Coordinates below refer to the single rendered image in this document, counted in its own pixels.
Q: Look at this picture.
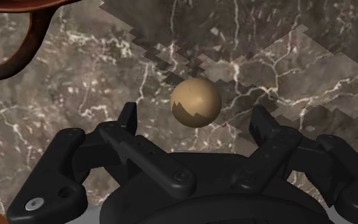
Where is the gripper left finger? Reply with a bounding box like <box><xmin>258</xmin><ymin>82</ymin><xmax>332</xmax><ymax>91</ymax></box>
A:
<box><xmin>6</xmin><ymin>101</ymin><xmax>198</xmax><ymax>224</ymax></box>

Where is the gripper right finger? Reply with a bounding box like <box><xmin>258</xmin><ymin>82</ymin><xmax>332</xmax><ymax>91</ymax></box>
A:
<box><xmin>230</xmin><ymin>104</ymin><xmax>358</xmax><ymax>224</ymax></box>

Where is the tan ball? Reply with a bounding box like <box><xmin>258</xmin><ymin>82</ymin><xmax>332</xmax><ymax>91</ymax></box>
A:
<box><xmin>170</xmin><ymin>77</ymin><xmax>223</xmax><ymax>129</ymax></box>

